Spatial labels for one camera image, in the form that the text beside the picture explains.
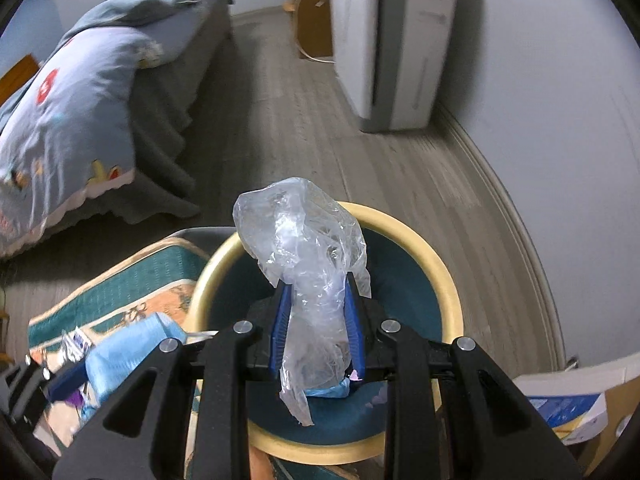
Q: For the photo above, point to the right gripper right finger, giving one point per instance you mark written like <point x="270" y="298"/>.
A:
<point x="448" y="399"/>

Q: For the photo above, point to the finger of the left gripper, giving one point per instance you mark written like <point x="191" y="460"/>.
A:
<point x="69" y="378"/>

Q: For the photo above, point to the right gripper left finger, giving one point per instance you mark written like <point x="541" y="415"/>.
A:
<point x="183" y="409"/>

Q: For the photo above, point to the clear plastic bag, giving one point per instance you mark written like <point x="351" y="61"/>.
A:
<point x="302" y="237"/>

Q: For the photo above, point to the teal yellow trash basket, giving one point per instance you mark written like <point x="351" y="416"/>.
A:
<point x="408" y="280"/>

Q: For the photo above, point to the small blue white packet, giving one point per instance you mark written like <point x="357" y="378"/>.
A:
<point x="75" y="345"/>

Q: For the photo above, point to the blue white printed box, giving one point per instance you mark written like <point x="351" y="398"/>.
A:
<point x="580" y="404"/>

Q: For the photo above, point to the green beige patterned rug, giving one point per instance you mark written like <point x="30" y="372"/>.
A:
<point x="159" y="278"/>

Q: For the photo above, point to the blue cartoon print duvet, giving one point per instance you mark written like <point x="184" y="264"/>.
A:
<point x="66" y="135"/>

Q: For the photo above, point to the bed with grey skirt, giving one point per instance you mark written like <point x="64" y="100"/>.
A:
<point x="159" y="111"/>

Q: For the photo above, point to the wooden bed headboard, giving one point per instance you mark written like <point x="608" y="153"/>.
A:
<point x="17" y="76"/>

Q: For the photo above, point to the wooden bedside cabinet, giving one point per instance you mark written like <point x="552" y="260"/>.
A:
<point x="311" y="28"/>

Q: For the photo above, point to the white air purifier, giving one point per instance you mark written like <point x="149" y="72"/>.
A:
<point x="388" y="58"/>

